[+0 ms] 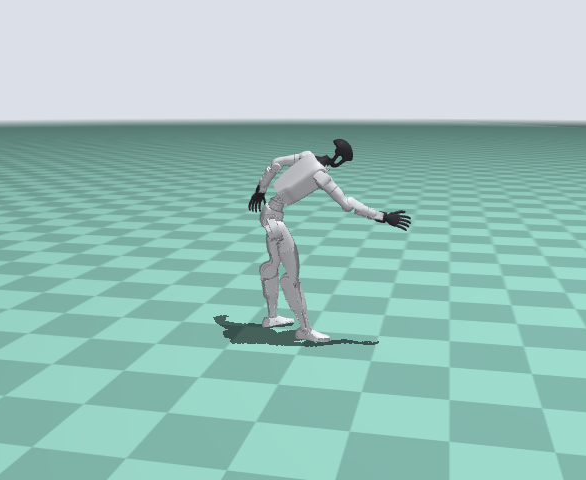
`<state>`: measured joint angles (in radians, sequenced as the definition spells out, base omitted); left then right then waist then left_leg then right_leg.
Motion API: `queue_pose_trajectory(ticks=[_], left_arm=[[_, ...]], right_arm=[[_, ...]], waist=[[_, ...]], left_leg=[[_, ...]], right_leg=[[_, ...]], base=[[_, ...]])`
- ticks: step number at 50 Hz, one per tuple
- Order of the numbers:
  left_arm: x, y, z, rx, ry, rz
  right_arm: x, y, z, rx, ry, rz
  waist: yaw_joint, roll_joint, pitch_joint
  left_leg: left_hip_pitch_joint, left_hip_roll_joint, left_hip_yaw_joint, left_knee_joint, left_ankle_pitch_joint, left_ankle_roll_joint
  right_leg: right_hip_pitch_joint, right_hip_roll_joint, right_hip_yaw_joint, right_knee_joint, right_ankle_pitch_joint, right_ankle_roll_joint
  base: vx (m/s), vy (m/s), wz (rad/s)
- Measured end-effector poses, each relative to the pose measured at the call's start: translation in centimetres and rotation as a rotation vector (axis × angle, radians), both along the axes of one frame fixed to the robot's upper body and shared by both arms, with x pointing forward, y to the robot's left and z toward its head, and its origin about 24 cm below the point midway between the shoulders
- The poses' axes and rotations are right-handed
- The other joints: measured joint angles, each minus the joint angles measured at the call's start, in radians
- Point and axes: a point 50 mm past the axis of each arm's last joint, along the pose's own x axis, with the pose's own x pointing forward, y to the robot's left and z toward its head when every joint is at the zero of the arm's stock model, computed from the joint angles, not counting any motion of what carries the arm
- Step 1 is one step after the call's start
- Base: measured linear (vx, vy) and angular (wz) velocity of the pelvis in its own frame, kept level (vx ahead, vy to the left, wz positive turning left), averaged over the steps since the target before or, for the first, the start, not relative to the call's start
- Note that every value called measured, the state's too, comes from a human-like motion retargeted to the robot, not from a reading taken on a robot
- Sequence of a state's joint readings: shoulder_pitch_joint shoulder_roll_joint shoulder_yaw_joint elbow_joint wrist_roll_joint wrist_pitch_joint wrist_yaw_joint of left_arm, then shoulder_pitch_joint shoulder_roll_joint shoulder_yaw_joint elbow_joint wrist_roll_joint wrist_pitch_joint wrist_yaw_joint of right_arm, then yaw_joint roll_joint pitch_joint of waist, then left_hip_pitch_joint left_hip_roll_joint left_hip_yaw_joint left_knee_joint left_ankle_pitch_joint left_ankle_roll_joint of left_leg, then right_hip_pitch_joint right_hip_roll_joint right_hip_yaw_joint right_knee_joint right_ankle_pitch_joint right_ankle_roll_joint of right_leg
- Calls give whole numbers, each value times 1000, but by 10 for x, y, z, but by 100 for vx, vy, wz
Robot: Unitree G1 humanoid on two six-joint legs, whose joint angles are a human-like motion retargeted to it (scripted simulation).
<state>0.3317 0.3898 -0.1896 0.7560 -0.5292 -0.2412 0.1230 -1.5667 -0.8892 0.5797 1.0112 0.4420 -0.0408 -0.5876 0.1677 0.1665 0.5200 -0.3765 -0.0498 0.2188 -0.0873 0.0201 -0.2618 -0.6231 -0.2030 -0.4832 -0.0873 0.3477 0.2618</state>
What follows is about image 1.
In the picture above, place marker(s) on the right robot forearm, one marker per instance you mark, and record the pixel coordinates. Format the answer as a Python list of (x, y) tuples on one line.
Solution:
[(365, 211)]

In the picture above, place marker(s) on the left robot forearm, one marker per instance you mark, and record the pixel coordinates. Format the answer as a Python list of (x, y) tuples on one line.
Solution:
[(265, 180)]

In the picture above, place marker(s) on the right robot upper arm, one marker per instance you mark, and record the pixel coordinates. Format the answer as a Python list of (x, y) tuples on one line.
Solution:
[(326, 183)]

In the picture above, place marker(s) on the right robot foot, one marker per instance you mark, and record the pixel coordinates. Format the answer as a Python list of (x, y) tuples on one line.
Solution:
[(312, 335)]

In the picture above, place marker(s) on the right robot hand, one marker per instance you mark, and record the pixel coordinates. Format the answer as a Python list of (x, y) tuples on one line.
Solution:
[(393, 219)]

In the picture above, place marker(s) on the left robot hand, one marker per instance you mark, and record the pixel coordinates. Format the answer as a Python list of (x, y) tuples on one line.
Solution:
[(257, 197)]

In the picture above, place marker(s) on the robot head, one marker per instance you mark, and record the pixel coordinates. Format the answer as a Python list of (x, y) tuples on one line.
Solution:
[(343, 149)]

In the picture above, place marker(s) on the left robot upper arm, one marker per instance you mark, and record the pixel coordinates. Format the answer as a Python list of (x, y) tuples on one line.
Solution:
[(278, 163)]

